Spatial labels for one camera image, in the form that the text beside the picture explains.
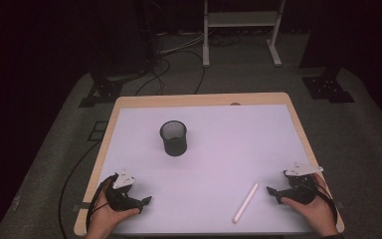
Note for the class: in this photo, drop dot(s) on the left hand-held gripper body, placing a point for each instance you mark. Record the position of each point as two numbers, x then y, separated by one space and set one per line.
119 199

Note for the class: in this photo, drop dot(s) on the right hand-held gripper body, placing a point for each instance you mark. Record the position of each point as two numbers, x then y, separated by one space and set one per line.
303 192

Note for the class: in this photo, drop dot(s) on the person's left hand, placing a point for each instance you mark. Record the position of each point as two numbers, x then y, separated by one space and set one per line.
104 220

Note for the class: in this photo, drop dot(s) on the person's right hand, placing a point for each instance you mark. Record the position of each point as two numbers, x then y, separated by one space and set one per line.
318 215

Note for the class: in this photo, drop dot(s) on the white pen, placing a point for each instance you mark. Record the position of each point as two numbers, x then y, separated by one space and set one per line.
245 203

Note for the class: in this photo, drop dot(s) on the black mesh pen holder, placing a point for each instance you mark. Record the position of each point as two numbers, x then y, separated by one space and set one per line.
174 146

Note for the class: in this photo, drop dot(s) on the white table mat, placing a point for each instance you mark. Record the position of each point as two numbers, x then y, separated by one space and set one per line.
229 149

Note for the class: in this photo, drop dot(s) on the black stand base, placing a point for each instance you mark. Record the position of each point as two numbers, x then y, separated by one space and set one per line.
328 88
107 89

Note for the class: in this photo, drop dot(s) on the white metal desk frame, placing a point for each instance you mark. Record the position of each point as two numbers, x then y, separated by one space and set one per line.
242 18

